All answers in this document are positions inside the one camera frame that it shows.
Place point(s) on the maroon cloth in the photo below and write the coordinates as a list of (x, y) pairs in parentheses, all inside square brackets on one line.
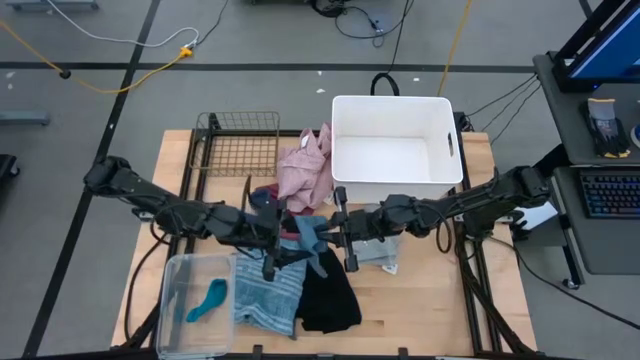
[(272, 189)]

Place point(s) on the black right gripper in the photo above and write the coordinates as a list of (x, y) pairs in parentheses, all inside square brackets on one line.
[(360, 225)]

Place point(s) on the grey furniture foot bar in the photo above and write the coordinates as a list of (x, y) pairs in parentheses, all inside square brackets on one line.
[(25, 119)]

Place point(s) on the pink cloth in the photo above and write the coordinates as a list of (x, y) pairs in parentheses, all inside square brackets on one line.
[(302, 175)]

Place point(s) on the clear plastic container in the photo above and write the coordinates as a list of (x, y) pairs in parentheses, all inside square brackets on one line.
[(172, 300)]

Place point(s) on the black object on floor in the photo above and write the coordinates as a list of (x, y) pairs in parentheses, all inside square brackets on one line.
[(7, 167)]

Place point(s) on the blue round object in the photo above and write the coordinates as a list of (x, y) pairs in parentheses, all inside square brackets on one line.
[(636, 136)]

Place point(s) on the black metal table frame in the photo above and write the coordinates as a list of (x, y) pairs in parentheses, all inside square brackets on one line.
[(287, 133)]

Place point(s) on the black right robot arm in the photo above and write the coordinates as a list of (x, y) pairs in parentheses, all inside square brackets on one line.
[(475, 200)]

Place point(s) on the grey black work gloves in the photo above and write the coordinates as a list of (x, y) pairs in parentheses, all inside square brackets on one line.
[(605, 127)]

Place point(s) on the grey computer desk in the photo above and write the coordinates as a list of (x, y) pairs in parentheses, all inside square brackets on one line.
[(610, 250)]

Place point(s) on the white plastic bin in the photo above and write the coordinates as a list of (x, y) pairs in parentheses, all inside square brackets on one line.
[(395, 185)]

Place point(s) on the navy blue cloth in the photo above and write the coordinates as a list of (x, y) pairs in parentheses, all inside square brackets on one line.
[(261, 197)]

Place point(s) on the black backlit keyboard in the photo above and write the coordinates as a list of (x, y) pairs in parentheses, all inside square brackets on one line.
[(612, 194)]

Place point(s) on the light grey cloth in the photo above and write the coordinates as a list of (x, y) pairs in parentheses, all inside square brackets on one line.
[(377, 252)]

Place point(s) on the slate blue cloth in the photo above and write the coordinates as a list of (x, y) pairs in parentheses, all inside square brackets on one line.
[(310, 235)]

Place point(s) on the computer monitor blue screen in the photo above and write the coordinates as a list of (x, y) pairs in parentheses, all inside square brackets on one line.
[(615, 55)]

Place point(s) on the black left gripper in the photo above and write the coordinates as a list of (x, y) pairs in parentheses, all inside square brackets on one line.
[(260, 227)]

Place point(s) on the black cloth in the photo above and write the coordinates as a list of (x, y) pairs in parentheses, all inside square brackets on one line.
[(327, 300)]

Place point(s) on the teal cloth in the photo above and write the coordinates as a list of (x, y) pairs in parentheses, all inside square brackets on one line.
[(212, 297)]

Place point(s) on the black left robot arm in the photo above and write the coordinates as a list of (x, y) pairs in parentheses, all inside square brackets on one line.
[(150, 197)]

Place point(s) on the blue striped towel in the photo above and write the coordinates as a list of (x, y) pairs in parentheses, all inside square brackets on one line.
[(265, 300)]

